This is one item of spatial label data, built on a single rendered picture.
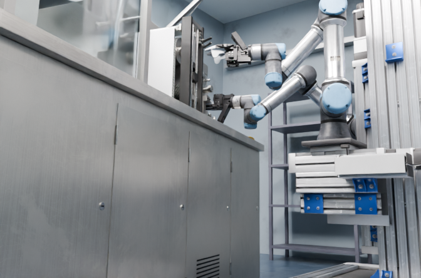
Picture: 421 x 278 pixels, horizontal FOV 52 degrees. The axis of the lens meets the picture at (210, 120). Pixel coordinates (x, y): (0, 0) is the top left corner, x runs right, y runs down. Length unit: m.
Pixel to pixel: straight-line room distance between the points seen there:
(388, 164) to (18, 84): 1.30
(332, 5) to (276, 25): 3.70
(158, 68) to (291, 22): 3.53
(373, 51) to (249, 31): 3.77
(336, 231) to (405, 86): 3.01
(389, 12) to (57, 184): 1.70
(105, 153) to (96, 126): 0.08
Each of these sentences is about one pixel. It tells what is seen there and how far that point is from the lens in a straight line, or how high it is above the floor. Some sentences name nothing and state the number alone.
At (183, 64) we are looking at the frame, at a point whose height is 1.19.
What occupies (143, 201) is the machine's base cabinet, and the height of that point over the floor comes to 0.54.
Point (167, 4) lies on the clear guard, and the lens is 2.79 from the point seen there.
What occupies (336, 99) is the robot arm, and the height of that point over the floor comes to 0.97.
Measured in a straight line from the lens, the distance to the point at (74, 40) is 1.23.
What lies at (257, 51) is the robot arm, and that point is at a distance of 1.95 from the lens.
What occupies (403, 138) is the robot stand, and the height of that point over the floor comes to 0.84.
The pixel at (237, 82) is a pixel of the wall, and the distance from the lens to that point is 5.72.
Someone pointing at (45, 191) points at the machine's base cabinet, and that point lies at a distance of 1.04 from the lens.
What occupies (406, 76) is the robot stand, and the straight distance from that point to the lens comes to 2.14.
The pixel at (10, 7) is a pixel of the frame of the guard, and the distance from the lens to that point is 1.07.
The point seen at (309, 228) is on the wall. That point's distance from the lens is 5.02.
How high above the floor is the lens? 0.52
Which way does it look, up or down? 11 degrees up
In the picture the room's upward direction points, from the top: 1 degrees clockwise
